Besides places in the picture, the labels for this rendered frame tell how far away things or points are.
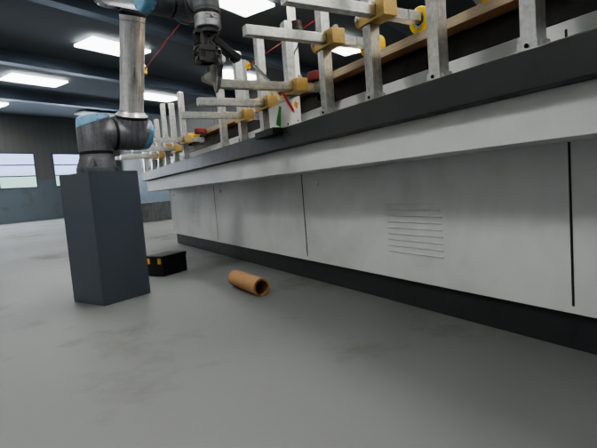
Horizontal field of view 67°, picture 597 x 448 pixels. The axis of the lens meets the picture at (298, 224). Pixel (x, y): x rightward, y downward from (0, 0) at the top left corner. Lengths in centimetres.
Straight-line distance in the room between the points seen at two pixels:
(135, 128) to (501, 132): 171
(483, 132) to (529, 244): 36
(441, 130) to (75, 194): 163
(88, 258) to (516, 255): 175
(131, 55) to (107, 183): 60
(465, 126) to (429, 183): 40
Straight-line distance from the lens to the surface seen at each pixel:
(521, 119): 109
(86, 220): 222
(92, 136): 228
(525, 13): 110
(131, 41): 232
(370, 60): 142
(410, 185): 159
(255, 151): 206
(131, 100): 234
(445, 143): 122
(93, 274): 224
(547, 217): 130
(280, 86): 177
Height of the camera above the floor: 47
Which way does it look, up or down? 5 degrees down
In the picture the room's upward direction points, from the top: 5 degrees counter-clockwise
